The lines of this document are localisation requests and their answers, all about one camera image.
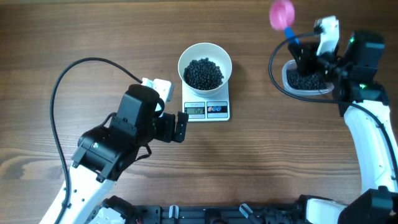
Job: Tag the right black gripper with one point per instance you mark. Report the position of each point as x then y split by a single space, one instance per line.
310 55

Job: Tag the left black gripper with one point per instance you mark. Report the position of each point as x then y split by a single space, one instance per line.
170 127

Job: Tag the pink scoop with blue handle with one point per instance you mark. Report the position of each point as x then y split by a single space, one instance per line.
282 16

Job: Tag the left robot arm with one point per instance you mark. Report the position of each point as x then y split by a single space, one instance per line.
104 152

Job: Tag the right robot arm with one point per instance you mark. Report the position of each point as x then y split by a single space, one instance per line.
364 105

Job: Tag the white digital kitchen scale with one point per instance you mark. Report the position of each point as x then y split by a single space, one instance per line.
214 107

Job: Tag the black beans in bowl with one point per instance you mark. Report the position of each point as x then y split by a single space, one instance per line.
203 74

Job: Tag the white bowl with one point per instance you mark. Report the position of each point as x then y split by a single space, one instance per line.
215 54

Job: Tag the black beans in container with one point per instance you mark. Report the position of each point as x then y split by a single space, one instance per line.
311 82

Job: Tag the clear plastic container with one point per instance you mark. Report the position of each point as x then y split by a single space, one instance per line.
291 65

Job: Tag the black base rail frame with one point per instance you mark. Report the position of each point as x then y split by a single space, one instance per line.
117 210

